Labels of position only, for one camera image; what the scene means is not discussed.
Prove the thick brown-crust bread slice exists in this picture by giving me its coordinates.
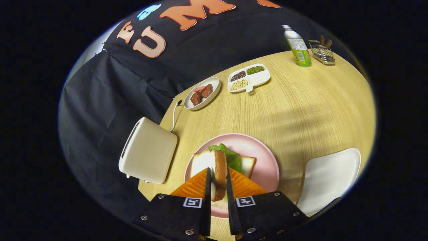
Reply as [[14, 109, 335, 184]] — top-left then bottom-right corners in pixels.
[[190, 149, 228, 202]]

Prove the black backdrop cloth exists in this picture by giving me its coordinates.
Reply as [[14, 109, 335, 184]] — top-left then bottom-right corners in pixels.
[[58, 0, 361, 231]]

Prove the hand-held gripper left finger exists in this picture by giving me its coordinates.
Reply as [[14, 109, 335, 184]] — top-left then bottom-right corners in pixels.
[[132, 167, 212, 241]]

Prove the green lettuce leaf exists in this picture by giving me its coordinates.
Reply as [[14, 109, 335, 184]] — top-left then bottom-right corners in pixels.
[[208, 143, 242, 173]]

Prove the white bread slice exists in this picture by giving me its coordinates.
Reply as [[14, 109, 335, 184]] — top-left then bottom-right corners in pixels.
[[239, 156, 257, 179]]

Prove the pile of soy beans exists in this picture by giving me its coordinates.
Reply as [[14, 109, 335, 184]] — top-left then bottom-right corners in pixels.
[[230, 79, 248, 91]]

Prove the metal wire rack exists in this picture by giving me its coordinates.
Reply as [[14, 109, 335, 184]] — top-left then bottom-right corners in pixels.
[[308, 35, 336, 65]]

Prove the white divided dish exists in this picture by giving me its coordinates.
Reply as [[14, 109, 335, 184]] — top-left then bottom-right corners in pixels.
[[227, 63, 271, 93]]

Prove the cream white toaster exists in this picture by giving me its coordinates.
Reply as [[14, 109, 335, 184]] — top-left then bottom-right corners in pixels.
[[118, 116, 178, 184]]

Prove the white power cable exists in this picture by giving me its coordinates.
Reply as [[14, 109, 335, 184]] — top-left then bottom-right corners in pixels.
[[168, 99, 183, 132]]

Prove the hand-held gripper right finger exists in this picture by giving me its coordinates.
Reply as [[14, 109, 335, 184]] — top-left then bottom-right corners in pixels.
[[226, 167, 310, 241]]

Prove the green label metal bottle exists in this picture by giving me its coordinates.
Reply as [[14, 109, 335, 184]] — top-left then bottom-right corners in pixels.
[[282, 24, 312, 68]]

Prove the white square plate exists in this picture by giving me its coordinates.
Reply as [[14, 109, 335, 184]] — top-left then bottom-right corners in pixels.
[[297, 148, 361, 216]]

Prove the pink round plate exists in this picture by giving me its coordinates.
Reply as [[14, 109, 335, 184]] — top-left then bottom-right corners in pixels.
[[184, 133, 280, 219]]

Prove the round white plate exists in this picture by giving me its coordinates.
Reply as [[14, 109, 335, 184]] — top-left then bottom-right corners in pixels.
[[184, 77, 221, 111]]

